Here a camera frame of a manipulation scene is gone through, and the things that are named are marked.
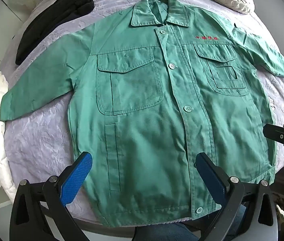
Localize black clothes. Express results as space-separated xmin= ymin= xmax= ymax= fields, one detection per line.
xmin=15 ymin=0 xmax=97 ymax=66

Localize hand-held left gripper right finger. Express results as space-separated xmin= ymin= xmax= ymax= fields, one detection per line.
xmin=195 ymin=152 xmax=281 ymax=241

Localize lilac embossed fleece blanket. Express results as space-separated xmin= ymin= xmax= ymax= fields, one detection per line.
xmin=0 ymin=0 xmax=284 ymax=229

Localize person's blue jeans leg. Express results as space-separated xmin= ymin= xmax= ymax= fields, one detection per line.
xmin=134 ymin=221 xmax=200 ymax=241

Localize green work jacket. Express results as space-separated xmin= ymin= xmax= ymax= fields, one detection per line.
xmin=0 ymin=0 xmax=284 ymax=228

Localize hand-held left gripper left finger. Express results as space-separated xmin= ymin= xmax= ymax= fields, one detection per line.
xmin=9 ymin=151 xmax=93 ymax=241

